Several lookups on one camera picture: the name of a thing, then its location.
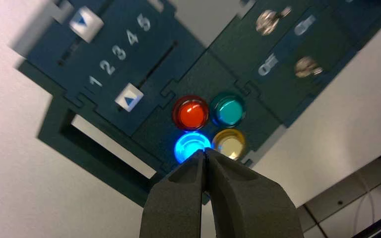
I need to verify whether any dark teal grey control box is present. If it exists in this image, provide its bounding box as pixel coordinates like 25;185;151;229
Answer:
11;0;381;208

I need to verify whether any blue round push button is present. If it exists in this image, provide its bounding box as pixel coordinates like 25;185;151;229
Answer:
174;131;212;164

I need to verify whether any red round push button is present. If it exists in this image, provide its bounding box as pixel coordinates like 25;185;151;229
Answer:
172;95;210;132

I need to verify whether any white slider knob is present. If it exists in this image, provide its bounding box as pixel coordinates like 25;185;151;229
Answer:
115;82;144;113
68;5;105;43

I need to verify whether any metal toggle switch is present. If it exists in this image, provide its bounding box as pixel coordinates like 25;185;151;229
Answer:
294;56;324;79
255;5;292;36

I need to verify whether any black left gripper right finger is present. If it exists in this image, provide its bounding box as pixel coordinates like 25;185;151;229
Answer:
206;148;305;238

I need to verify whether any yellow round push button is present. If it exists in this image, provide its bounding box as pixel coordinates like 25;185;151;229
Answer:
211;128;247;161

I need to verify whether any green round push button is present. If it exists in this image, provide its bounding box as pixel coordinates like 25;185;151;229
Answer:
209;92;247;128

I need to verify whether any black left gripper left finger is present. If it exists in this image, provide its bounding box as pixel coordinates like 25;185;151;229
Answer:
139;149;207;238

